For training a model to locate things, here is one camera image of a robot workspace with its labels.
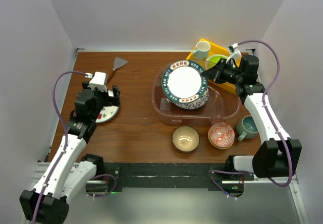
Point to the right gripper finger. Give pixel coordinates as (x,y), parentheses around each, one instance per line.
(212,73)
(221,64)

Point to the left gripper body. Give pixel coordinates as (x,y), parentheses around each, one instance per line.
(101,98)

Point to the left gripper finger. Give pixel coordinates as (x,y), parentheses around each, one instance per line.
(110,98)
(116,96)

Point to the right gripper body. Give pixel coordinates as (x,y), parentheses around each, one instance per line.
(229,74)

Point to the teal rim lettered plate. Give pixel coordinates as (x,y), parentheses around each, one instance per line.
(182,81)

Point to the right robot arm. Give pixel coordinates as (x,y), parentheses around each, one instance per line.
(278,154)

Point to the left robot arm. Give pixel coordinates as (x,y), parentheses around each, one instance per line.
(49,199)

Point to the clear plastic bin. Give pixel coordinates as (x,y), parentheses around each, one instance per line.
(220,106)

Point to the white flower plate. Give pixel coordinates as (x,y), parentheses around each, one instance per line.
(106,114)

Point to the light blue mug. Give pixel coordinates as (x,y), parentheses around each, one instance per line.
(201,51)

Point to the teal ceramic mug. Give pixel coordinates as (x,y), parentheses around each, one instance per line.
(246,128)

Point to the red patterned bowl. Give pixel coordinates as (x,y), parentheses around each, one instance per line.
(221,135)

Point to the cream black bowl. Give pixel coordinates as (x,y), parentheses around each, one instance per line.
(185,139)

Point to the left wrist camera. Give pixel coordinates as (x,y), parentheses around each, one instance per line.
(98,81)

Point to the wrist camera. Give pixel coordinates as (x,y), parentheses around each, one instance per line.
(98,81)
(234,52)

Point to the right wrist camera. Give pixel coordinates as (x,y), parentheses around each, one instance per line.
(234,52)

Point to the metal scraper wooden handle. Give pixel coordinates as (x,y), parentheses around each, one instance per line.
(118,63)

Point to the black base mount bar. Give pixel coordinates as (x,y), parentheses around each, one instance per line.
(174,175)

